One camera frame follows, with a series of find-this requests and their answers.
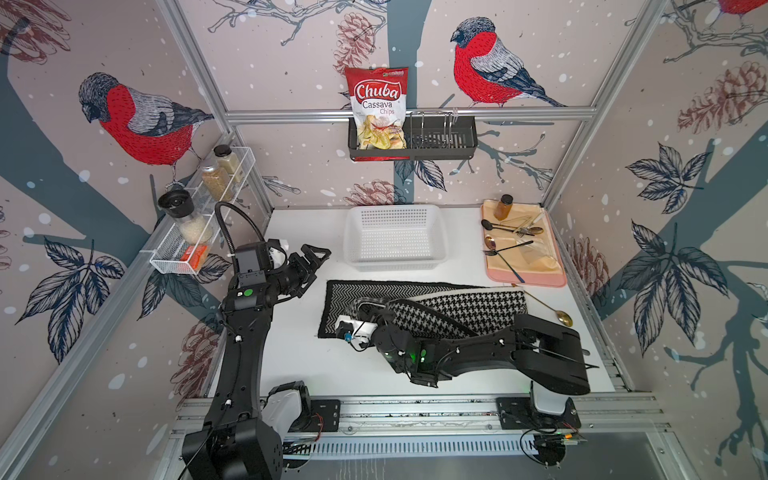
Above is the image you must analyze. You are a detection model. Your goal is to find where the black white houndstooth scarf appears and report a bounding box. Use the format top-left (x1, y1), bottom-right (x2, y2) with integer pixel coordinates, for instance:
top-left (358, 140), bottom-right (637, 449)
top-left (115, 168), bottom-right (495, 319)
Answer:
top-left (318, 280), bottom-right (528, 339)

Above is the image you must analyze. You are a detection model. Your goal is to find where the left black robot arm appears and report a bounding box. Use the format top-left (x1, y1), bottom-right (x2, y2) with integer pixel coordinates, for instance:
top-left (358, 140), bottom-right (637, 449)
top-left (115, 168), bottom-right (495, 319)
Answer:
top-left (180, 239), bottom-right (331, 479)

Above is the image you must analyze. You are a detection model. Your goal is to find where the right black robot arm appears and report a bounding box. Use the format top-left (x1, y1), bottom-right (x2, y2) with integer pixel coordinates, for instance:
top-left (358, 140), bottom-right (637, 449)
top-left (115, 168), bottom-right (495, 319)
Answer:
top-left (335, 299), bottom-right (593, 397)

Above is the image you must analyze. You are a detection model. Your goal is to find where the white perforated plastic basket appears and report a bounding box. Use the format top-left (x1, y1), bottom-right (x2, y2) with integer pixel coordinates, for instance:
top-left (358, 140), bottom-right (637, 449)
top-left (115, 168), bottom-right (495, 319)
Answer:
top-left (343, 205), bottom-right (449, 271)

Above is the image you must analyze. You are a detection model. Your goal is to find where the small orange box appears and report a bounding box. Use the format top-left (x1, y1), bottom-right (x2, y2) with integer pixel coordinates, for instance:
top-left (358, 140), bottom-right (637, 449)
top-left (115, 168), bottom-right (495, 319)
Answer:
top-left (180, 244), bottom-right (210, 274)

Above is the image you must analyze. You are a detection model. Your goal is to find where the brown spice jar middle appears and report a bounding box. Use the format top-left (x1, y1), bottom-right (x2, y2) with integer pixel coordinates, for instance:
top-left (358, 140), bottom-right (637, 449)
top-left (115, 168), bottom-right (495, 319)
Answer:
top-left (201, 166), bottom-right (236, 202)

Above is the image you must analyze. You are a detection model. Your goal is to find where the black lid spice jar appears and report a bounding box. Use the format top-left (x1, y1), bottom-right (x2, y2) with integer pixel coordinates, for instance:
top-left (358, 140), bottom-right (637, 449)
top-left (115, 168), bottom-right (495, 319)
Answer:
top-left (157, 189), bottom-right (213, 245)

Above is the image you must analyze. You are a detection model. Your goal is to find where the tan spice jar rear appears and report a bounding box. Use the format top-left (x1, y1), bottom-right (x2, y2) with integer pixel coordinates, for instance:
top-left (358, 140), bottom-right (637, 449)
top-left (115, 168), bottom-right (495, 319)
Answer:
top-left (213, 144), bottom-right (243, 183)

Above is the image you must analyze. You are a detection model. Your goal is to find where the copper spoon on tray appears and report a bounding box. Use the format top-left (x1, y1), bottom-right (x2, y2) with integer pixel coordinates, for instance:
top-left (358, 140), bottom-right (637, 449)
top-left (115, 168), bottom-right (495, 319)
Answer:
top-left (483, 234), bottom-right (532, 283)

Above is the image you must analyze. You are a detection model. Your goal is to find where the black spoon on tray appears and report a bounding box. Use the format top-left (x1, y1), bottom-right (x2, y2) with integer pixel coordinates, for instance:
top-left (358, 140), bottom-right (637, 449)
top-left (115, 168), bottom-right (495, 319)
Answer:
top-left (481, 219), bottom-right (519, 234)

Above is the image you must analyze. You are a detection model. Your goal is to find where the pink plastic tray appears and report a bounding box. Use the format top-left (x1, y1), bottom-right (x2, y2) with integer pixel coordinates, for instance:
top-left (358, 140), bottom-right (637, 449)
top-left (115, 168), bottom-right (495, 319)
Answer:
top-left (481, 200), bottom-right (567, 288)

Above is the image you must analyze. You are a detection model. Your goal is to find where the beige cutting board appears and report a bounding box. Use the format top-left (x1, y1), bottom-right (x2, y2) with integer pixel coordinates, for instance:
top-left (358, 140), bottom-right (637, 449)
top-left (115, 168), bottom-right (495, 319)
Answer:
top-left (481, 200), bottom-right (560, 273)

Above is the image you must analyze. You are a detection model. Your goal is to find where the amber bottle on tray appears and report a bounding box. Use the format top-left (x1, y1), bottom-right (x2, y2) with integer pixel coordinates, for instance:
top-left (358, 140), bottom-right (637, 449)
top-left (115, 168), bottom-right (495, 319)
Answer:
top-left (494, 194), bottom-right (514, 221)

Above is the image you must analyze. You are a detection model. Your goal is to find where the gold spoon on table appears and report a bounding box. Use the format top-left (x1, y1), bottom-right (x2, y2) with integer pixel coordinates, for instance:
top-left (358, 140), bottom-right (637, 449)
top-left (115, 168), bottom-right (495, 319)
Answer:
top-left (511, 284), bottom-right (574, 328)

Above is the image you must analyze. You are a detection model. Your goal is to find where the red cassava chips bag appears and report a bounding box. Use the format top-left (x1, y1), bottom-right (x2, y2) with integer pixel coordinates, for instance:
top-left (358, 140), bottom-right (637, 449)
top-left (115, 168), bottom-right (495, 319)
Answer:
top-left (344, 67), bottom-right (408, 161)

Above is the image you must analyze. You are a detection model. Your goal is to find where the clear acrylic wall shelf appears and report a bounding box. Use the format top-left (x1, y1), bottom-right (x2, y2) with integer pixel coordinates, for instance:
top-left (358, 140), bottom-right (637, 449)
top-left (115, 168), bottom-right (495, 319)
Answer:
top-left (150, 146), bottom-right (255, 276)

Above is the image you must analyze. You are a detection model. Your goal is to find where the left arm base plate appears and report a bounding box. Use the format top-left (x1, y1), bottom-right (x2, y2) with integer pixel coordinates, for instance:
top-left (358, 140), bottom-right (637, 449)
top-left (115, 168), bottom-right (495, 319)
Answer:
top-left (289, 399), bottom-right (341, 433)

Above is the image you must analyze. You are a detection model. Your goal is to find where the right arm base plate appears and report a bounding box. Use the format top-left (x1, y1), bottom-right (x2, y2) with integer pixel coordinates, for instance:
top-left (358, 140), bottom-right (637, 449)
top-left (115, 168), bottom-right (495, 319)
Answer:
top-left (495, 397), bottom-right (581, 431)

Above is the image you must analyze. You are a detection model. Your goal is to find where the black wire wall rack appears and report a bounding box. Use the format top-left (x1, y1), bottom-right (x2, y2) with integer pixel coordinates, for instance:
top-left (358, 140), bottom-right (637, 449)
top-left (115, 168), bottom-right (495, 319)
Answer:
top-left (347, 113), bottom-right (478, 162)

